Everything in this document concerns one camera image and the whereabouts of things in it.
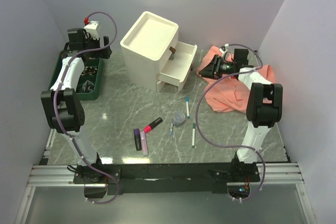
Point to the pink black highlighter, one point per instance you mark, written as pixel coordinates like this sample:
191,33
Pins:
153,124

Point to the pink cloth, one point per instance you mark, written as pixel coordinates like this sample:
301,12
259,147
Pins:
230,94

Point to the clear round tape container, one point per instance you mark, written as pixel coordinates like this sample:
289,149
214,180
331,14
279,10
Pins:
178,118

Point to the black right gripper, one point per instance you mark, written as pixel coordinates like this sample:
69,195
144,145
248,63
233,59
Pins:
212,70

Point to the green cap white marker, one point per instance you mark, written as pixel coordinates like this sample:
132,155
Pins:
193,135

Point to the purple black highlighter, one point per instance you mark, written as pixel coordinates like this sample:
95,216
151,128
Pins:
137,139

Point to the green compartment tray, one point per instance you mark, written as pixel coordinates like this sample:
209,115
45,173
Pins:
82,76

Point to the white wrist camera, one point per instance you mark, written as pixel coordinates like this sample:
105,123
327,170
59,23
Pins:
92,27
224,49

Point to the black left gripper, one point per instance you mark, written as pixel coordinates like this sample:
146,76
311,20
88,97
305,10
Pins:
104,53

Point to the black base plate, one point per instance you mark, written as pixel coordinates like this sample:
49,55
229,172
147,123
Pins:
167,178

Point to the white three-drawer organizer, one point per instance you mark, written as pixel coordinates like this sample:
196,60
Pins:
153,54

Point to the light pink highlighter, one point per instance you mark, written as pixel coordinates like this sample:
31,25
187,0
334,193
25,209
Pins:
144,143

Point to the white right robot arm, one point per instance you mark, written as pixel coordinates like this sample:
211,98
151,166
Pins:
264,104

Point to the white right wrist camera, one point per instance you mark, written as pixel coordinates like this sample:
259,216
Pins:
224,49

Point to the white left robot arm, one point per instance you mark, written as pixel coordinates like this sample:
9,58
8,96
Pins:
62,106

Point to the blue cap white marker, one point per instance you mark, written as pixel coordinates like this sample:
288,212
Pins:
187,108

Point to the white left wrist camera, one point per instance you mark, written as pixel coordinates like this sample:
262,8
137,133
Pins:
92,27

